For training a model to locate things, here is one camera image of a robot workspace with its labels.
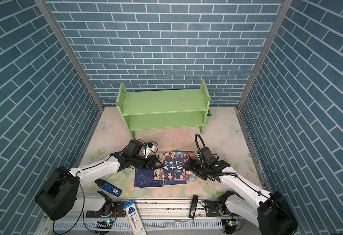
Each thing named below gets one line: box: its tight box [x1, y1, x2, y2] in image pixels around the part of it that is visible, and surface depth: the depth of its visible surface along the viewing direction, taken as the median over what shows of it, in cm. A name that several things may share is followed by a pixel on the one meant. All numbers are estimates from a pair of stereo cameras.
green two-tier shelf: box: [115, 79, 212, 139], surface depth 91 cm
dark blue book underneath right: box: [164, 180, 187, 186], surface depth 83 cm
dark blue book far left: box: [134, 168, 164, 188], surface depth 84 cm
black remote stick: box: [188, 194, 199, 220], surface depth 74 cm
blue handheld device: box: [95, 178, 123, 198], surface depth 79 cm
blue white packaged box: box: [123, 199, 147, 235], surface depth 71 cm
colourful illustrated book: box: [153, 151, 196, 181], surface depth 85 cm
